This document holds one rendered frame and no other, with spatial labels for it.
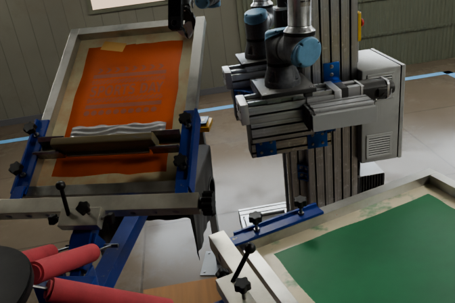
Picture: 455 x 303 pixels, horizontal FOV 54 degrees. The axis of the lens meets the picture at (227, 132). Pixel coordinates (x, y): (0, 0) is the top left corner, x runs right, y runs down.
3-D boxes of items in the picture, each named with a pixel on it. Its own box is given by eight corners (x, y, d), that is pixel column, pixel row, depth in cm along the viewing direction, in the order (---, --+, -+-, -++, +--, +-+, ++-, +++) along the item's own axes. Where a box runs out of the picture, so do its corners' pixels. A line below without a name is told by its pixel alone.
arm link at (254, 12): (242, 40, 224) (240, 13, 218) (250, 34, 235) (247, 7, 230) (266, 39, 220) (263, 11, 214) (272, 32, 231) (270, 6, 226)
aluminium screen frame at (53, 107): (74, 35, 193) (71, 29, 190) (206, 22, 184) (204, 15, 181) (22, 201, 150) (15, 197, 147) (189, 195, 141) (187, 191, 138)
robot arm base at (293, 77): (295, 75, 193) (294, 53, 189) (305, 85, 179) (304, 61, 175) (261, 80, 192) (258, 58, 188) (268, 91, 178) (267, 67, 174)
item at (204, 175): (202, 209, 227) (192, 146, 212) (219, 209, 225) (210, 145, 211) (183, 272, 185) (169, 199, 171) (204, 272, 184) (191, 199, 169)
